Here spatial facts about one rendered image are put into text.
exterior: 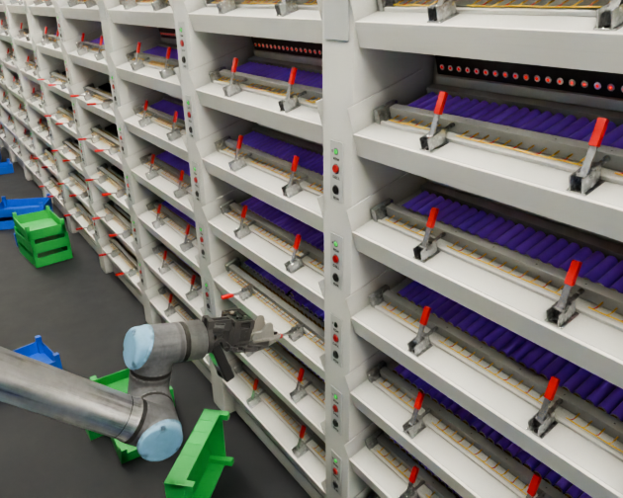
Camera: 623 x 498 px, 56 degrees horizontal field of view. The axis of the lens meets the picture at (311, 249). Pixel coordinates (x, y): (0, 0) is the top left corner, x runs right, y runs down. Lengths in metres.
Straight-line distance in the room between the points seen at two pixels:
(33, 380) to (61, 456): 1.02
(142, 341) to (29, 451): 1.01
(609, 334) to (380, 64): 0.59
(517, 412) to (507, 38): 0.57
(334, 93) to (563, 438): 0.70
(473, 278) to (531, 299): 0.10
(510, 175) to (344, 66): 0.39
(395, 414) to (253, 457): 0.80
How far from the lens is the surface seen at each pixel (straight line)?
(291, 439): 1.80
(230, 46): 1.73
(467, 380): 1.07
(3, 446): 2.28
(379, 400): 1.32
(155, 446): 1.24
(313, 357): 1.46
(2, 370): 1.15
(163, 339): 1.30
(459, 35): 0.90
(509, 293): 0.95
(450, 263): 1.02
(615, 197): 0.81
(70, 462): 2.12
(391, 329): 1.19
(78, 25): 3.03
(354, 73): 1.08
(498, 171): 0.88
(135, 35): 2.37
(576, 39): 0.79
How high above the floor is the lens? 1.36
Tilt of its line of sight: 24 degrees down
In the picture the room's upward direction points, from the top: 1 degrees counter-clockwise
